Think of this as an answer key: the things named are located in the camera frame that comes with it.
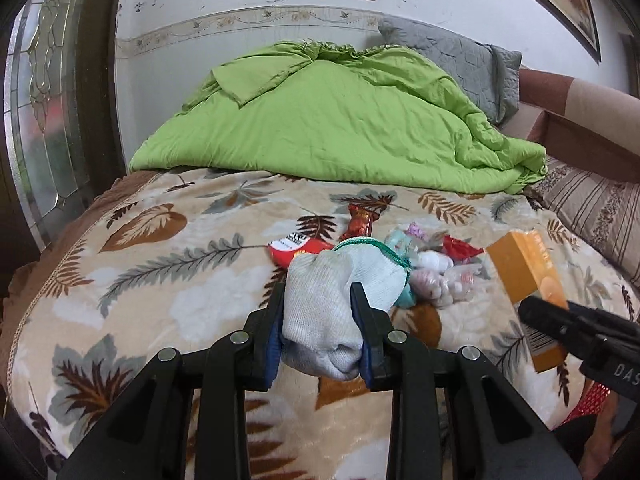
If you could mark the orange cardboard box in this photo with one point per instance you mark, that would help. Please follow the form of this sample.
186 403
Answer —
525 270

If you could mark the brown padded headboard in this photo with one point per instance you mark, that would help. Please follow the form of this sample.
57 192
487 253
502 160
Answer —
590 110

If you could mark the grey quilted pillow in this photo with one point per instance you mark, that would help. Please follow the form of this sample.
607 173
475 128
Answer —
465 60

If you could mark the white knitted sock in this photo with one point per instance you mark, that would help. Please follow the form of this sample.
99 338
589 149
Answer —
325 300

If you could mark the teal plastic wrapper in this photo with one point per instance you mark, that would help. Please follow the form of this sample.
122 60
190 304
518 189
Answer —
402 245

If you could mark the green quilt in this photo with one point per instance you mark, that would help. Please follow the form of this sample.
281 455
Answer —
340 120

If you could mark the red foil wrapper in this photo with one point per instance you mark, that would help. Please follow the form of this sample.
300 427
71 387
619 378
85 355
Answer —
462 249

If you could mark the clear bag of pastel pieces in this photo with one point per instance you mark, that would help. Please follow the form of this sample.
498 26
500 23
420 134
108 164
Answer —
442 287

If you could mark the red plastic basket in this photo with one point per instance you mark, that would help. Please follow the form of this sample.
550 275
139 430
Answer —
592 400

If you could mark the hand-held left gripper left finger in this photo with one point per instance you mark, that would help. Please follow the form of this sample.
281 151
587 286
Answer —
274 360

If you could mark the striped beige pillow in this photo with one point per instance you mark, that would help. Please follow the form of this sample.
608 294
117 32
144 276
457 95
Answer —
595 210

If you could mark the red snack packet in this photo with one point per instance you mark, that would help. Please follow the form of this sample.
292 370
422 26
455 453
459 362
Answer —
295 250

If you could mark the leaf print blanket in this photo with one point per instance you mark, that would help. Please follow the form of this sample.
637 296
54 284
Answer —
150 280

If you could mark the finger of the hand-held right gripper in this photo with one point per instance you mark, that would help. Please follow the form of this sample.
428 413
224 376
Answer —
560 325

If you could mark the small pink wrapper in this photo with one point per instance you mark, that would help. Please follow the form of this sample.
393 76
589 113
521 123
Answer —
415 231

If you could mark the stained glass door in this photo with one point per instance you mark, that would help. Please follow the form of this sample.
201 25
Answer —
55 100

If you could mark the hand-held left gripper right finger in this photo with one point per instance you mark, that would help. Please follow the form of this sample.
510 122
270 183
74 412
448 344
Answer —
367 366

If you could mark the brown candy wrapper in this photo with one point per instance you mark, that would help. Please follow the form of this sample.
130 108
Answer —
361 222

